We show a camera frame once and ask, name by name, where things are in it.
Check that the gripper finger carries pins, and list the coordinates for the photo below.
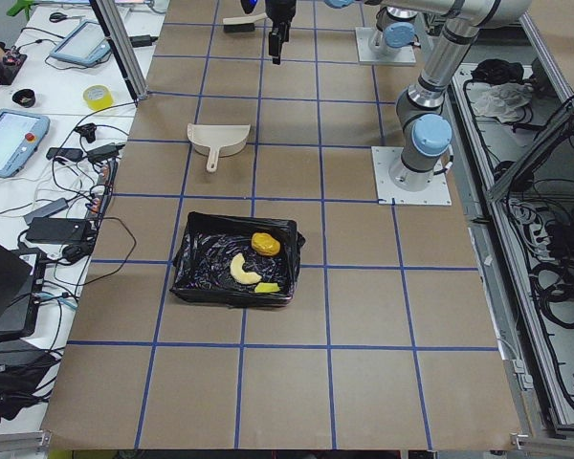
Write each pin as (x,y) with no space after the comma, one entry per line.
(277,37)

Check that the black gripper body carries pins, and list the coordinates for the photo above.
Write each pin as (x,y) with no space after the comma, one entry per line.
(279,10)

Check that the beige hand brush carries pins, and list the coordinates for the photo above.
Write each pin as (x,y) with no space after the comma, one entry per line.
(242,24)

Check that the beige plastic dustpan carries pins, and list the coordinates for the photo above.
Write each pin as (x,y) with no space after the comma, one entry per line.
(215,141)

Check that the yellow lemon toy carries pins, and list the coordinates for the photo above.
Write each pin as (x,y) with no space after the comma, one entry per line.
(265,244)

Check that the yellow sponge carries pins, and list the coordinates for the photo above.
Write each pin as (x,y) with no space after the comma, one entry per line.
(266,288)

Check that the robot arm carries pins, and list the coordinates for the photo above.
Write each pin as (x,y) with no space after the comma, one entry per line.
(395,29)
(464,20)

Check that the black lined trash bin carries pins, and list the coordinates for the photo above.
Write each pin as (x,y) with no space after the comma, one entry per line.
(210,242)

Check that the yellow tape roll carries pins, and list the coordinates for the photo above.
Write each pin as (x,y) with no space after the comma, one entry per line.
(98,97)

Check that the upper blue teach pendant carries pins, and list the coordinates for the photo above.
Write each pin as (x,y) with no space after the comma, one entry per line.
(84,46)

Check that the blue teach pendant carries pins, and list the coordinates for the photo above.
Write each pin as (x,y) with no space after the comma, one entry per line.
(20,135)
(84,46)

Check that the black scissors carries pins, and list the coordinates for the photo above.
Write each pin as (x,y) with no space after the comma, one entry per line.
(58,16)

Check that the white crumpled cloth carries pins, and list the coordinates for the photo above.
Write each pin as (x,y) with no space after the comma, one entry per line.
(502,102)

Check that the small black bowl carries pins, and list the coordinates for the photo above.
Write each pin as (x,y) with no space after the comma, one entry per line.
(25,98)

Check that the lower blue teach pendant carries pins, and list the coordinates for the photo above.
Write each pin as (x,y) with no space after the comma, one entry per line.
(20,135)

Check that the black power adapter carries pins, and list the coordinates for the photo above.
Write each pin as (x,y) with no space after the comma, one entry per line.
(49,230)

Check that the black laptop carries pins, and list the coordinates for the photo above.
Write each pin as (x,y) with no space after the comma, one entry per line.
(21,277)

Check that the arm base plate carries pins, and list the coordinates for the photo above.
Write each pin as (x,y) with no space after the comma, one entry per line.
(399,186)
(369,54)

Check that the aluminium frame post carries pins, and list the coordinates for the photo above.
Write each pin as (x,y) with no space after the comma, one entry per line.
(115,33)

